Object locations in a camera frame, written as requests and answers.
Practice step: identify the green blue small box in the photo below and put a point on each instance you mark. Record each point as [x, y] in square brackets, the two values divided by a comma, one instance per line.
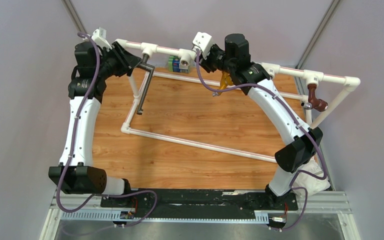
[174, 65]

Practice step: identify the yellow faucet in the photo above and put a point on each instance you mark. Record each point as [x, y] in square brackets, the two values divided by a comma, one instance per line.
[225, 81]

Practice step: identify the white PVC pipe frame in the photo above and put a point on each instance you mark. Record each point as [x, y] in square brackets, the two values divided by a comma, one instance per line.
[311, 116]

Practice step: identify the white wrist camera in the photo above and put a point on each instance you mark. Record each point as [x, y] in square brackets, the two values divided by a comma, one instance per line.
[202, 42]
[99, 37]

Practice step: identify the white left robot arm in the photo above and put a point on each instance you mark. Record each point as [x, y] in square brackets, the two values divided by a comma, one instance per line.
[75, 172]

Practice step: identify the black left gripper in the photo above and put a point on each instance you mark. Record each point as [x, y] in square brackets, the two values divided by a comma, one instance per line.
[128, 59]

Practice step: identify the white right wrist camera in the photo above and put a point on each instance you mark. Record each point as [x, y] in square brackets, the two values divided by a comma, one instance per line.
[202, 42]

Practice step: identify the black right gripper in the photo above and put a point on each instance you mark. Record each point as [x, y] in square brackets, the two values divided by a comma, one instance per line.
[204, 63]

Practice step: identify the white thread seal tape roll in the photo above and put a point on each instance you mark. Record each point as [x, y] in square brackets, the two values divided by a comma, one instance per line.
[312, 185]

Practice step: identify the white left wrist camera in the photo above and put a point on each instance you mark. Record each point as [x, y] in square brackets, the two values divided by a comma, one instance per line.
[99, 37]

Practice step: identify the chrome faucet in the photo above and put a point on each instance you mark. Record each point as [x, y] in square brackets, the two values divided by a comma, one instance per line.
[271, 72]

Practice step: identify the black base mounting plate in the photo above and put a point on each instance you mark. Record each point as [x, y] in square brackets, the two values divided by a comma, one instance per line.
[200, 204]

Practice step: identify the brown faucet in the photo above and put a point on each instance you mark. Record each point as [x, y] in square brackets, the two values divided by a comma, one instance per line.
[313, 102]

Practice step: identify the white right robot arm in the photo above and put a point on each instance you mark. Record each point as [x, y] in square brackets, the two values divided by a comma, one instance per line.
[239, 72]

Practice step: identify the dark grey long faucet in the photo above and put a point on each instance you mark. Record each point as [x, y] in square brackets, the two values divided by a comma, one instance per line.
[150, 70]

